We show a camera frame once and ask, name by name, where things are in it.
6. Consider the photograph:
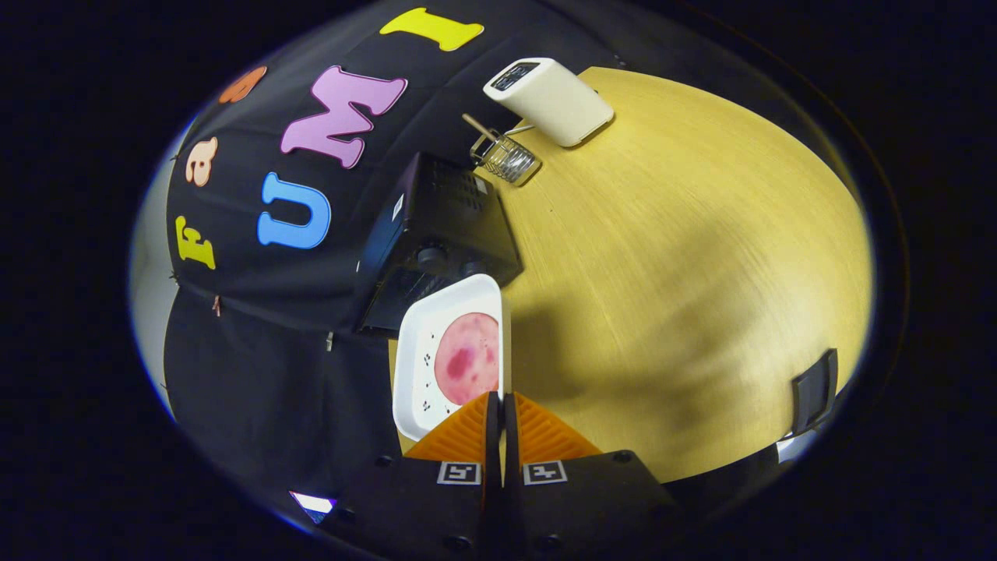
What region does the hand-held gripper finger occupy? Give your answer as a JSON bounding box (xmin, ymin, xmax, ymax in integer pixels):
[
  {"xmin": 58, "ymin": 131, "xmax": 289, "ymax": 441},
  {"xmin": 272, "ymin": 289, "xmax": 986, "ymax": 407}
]
[
  {"xmin": 502, "ymin": 392, "xmax": 682, "ymax": 560},
  {"xmin": 315, "ymin": 392, "xmax": 501, "ymax": 559}
]

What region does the pink ham slice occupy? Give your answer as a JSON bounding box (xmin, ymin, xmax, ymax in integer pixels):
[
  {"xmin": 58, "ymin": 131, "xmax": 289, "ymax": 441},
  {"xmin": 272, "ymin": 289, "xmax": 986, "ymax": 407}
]
[{"xmin": 434, "ymin": 312, "xmax": 500, "ymax": 406}]

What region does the white square plate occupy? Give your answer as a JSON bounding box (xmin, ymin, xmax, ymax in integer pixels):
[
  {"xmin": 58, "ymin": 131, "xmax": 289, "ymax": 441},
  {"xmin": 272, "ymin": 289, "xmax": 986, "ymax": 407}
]
[{"xmin": 392, "ymin": 273, "xmax": 513, "ymax": 443}]

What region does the black toaster oven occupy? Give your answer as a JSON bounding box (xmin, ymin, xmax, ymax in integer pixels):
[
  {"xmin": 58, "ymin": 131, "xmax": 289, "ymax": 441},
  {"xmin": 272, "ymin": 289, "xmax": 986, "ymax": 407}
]
[{"xmin": 354, "ymin": 151, "xmax": 524, "ymax": 336}]

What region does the white bread toaster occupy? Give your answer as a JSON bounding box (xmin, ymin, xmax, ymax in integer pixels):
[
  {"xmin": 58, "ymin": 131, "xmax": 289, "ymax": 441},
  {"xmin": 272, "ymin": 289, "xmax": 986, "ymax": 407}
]
[{"xmin": 483, "ymin": 57, "xmax": 615, "ymax": 148}]

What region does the black backdrop cloth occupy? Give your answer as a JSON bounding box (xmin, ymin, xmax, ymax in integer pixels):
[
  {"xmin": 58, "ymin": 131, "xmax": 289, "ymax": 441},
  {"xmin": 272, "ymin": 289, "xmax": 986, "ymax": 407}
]
[{"xmin": 160, "ymin": 0, "xmax": 632, "ymax": 507}]

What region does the wire mesh utensil holder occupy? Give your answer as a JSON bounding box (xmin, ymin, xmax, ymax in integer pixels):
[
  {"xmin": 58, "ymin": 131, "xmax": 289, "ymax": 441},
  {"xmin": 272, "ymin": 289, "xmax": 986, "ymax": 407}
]
[{"xmin": 470, "ymin": 132, "xmax": 542, "ymax": 185}]

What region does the black flat bracket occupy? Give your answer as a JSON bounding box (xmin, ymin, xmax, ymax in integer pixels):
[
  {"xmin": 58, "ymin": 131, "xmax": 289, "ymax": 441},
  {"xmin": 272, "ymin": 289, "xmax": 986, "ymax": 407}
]
[{"xmin": 791, "ymin": 348, "xmax": 839, "ymax": 436}]

